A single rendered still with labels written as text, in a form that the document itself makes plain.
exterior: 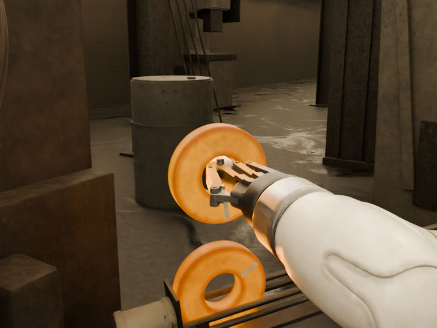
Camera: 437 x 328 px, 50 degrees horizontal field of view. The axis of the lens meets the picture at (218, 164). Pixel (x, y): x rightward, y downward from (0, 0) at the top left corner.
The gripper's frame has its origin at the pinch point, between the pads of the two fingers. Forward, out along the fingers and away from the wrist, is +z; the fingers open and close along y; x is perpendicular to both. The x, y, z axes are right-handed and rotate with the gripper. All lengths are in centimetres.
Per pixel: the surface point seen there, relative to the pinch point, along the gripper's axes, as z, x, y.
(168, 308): -2.8, -21.5, -9.2
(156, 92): 232, -22, 50
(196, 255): -1.2, -14.3, -4.0
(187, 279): -2.6, -17.3, -6.0
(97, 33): 824, 3, 96
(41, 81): 17.5, 11.4, -23.9
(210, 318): -4.8, -23.6, -3.0
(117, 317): -1.9, -22.0, -16.9
